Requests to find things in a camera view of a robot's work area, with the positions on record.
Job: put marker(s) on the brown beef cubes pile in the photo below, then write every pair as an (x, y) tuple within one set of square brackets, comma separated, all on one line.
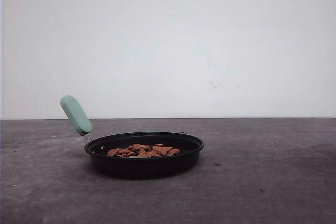
[(144, 151)]

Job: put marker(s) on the black frying pan green handle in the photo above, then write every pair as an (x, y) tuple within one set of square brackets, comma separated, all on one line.
[(135, 168)]

